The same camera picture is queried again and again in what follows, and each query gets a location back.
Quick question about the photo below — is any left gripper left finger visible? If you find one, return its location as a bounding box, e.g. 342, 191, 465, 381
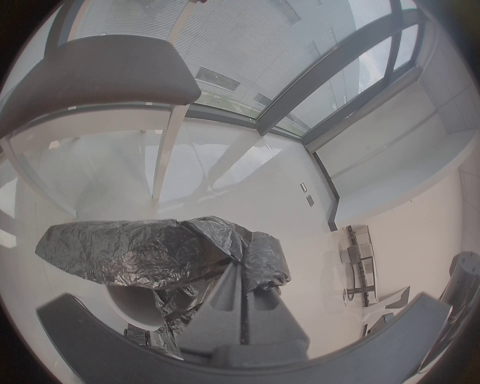
178, 262, 243, 351

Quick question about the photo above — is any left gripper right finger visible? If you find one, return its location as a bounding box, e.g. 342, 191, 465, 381
247, 290, 310, 357

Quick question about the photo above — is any black plastic bag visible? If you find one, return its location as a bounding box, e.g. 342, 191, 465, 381
35, 215, 292, 359

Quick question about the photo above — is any white trash bin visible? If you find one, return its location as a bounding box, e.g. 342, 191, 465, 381
100, 282, 167, 334

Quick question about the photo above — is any window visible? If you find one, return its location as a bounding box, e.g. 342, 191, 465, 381
0, 0, 430, 222

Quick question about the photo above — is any dark grey seat chair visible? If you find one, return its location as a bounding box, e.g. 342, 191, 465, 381
0, 0, 209, 220

